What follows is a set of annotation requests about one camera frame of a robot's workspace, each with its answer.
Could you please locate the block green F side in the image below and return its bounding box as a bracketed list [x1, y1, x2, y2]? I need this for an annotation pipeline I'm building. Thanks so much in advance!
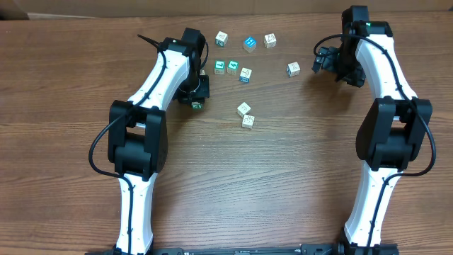
[191, 102, 203, 110]

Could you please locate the block blue T side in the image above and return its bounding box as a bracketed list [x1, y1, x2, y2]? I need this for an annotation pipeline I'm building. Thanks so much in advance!
[286, 62, 300, 77]

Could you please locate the block yellow C side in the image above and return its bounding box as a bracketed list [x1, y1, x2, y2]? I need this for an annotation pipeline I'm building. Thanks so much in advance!
[237, 102, 251, 118]

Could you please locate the umbrella block blue side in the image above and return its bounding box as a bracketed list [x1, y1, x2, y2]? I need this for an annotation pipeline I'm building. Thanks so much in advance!
[239, 67, 252, 83]

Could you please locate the block green R number five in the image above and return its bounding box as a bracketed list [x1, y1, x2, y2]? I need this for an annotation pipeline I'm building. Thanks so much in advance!
[241, 115, 255, 129]

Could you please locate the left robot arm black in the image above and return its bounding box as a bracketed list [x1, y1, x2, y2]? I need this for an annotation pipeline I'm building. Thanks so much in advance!
[108, 28, 210, 254]

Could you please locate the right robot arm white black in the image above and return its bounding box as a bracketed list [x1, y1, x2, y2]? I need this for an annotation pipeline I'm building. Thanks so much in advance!
[312, 6, 436, 254]

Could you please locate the green top L block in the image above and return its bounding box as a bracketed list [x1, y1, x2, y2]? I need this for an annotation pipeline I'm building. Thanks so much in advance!
[214, 60, 225, 74]

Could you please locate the green top 4 block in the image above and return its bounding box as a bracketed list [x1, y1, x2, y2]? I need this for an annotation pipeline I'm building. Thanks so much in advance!
[227, 60, 239, 75]

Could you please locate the block green J side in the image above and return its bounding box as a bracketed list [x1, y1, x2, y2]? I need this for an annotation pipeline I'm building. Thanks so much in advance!
[215, 31, 228, 47]

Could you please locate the blue top block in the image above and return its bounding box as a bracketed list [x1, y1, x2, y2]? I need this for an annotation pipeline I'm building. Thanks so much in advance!
[243, 37, 257, 52]

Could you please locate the block yellow O side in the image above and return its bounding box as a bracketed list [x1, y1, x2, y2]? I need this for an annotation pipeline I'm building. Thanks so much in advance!
[264, 33, 277, 48]

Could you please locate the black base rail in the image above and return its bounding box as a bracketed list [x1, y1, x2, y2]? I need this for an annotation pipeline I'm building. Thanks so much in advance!
[84, 242, 400, 255]

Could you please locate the cardboard backdrop wall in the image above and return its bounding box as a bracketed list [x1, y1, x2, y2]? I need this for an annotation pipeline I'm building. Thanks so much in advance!
[1, 0, 452, 20]

